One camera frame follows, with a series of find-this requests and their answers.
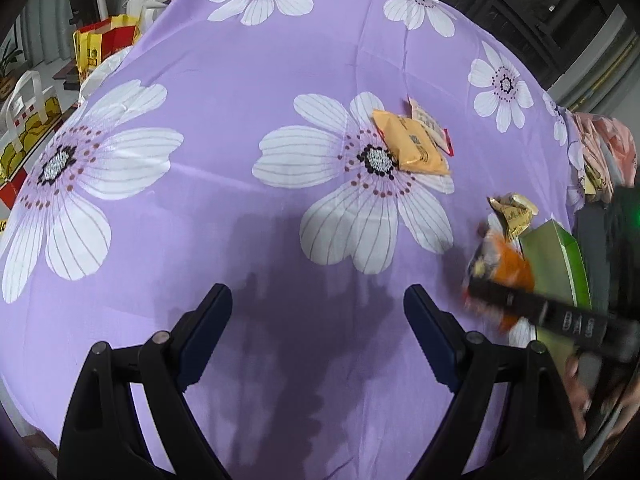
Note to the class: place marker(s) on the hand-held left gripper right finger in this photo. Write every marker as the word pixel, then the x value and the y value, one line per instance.
pixel 430 335

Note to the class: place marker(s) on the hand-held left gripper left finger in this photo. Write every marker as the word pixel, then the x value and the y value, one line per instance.
pixel 207 330

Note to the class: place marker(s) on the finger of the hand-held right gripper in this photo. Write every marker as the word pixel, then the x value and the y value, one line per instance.
pixel 500 297

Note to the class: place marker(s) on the orange snack packet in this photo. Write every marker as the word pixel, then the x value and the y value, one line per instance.
pixel 510 270

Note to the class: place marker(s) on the green cardboard box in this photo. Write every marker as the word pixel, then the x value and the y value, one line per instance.
pixel 550 260

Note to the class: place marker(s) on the yellow crinkled candy packet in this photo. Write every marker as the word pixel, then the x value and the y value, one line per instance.
pixel 515 215

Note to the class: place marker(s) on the large yellow snack packet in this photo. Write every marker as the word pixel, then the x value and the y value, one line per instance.
pixel 410 145

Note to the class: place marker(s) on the cream snack packet red edge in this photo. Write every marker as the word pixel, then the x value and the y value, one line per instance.
pixel 430 120

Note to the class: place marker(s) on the person's right hand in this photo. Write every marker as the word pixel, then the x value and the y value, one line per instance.
pixel 574 390

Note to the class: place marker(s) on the pink bag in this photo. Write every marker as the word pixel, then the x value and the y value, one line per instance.
pixel 600 145

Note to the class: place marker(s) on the purple floral blanket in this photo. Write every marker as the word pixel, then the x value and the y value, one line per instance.
pixel 225 110

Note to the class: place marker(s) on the white tote bag yellow print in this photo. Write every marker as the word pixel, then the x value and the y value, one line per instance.
pixel 30 130

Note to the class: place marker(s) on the red and yellow paper bag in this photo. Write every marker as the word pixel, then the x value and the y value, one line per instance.
pixel 100 45

